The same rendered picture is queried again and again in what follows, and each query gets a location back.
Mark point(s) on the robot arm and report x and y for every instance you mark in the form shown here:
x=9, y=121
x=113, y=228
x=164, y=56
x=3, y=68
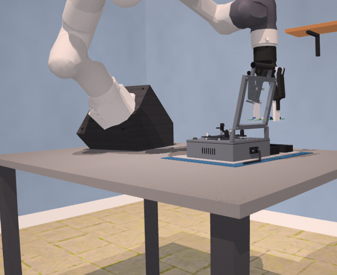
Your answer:
x=110, y=103

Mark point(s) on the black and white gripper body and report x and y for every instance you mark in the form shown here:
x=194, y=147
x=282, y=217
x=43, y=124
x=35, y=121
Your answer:
x=266, y=54

